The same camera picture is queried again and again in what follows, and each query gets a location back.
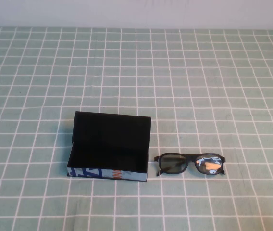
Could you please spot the green checked tablecloth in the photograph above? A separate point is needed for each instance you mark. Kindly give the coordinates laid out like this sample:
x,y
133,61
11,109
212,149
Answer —
x,y
136,72

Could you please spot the black framed glasses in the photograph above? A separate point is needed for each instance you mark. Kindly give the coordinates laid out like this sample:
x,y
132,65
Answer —
x,y
189,158

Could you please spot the black patterned glasses case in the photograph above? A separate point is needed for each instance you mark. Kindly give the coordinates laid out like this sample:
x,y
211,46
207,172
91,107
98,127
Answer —
x,y
107,137

